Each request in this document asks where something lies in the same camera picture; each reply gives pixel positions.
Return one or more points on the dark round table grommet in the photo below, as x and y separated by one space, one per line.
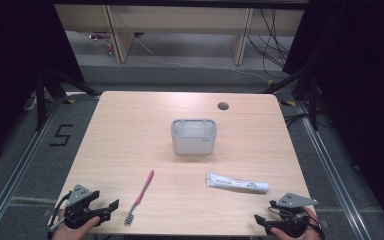
223 106

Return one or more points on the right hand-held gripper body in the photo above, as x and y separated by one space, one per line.
293 210

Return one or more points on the white toothpaste tube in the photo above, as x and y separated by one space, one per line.
236 183

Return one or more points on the dark curtain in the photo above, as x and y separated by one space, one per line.
363 83
16 66

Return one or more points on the person's right hand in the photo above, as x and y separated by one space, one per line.
308 230

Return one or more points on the aluminium floor rail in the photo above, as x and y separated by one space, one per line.
333 173
16 173

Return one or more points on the black metal stand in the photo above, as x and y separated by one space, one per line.
308 93
43 96

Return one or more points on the light wooden shelf unit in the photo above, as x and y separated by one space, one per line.
180 20

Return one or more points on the pink toothbrush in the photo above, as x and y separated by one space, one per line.
140 196

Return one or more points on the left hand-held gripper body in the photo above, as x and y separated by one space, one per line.
78 200

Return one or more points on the person's left hand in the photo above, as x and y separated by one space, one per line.
71 232

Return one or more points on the grey plastic container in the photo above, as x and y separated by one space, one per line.
194 138

